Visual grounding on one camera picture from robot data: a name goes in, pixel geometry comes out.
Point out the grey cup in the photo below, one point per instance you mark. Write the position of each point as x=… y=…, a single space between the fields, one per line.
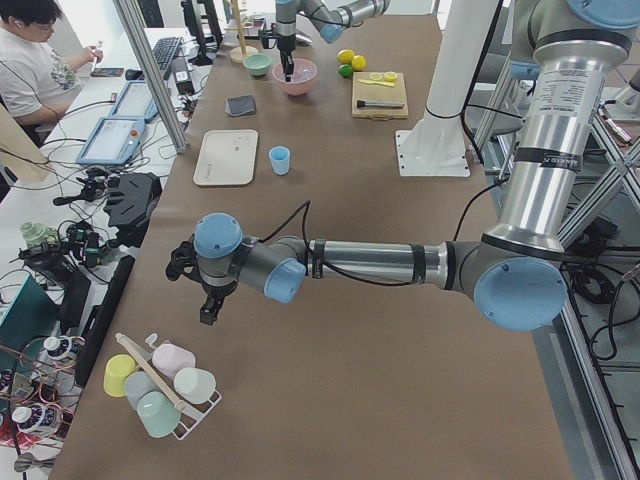
x=136 y=386

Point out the yellow lemon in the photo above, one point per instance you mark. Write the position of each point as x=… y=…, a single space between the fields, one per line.
x=358 y=63
x=345 y=56

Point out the yellow plastic knife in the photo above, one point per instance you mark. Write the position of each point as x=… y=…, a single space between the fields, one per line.
x=376 y=82

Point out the yellow lemon lower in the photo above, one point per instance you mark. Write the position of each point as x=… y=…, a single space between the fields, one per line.
x=358 y=63

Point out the clear ice cubes pile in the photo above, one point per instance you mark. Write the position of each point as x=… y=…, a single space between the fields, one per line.
x=303 y=72

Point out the black device on desk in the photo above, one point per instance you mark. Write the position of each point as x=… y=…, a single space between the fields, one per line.
x=131 y=200

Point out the steel muddler black tip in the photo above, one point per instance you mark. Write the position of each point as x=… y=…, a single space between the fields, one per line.
x=362 y=104

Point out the teach pendant far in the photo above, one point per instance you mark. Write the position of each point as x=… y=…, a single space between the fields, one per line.
x=135 y=99

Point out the aluminium frame post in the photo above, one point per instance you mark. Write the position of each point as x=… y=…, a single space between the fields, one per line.
x=132 y=22

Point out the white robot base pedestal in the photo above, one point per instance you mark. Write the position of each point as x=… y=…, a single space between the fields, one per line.
x=435 y=146

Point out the yellow cup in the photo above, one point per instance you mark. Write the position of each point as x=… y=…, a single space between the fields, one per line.
x=117 y=370

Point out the light green bowl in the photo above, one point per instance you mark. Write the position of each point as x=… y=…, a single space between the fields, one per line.
x=258 y=64

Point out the light blue cup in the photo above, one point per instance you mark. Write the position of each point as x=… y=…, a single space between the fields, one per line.
x=279 y=157

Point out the pink bowl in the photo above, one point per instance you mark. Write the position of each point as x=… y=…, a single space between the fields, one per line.
x=296 y=89

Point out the wooden mug tree stand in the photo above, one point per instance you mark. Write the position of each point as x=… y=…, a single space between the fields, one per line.
x=240 y=53

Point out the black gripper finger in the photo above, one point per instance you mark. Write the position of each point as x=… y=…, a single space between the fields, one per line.
x=290 y=66
x=209 y=311
x=285 y=66

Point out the bamboo cutting board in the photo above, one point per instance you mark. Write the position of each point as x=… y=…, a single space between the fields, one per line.
x=380 y=93

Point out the white wire cup rack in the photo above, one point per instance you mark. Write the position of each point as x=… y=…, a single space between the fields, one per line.
x=192 y=415

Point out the black keyboard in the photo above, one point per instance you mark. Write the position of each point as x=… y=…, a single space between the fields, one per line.
x=165 y=51

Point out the yellow lemon upper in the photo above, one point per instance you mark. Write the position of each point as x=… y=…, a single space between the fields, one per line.
x=345 y=56

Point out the grey folded cloth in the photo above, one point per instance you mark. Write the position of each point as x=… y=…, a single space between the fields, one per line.
x=240 y=106

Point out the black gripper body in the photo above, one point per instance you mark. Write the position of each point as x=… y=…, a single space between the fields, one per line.
x=286 y=44
x=214 y=290

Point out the person in white shirt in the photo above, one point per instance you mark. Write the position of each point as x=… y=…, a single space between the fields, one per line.
x=38 y=85

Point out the mint green cup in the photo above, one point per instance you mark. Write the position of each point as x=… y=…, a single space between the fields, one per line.
x=157 y=414

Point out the green lime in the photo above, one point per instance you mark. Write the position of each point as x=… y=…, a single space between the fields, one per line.
x=345 y=71

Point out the teach pendant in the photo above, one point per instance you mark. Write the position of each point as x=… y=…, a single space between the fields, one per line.
x=135 y=99
x=113 y=141

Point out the pink cup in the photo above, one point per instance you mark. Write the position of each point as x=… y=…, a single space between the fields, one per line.
x=169 y=359

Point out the cream rabbit tray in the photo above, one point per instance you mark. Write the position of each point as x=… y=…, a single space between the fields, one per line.
x=226 y=158

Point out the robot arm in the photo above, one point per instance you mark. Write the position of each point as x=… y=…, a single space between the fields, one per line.
x=329 y=23
x=511 y=273

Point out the teach pendant near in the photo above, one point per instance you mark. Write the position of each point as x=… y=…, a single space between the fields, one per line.
x=113 y=141

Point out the white cup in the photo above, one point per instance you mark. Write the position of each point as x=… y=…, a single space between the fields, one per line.
x=195 y=385

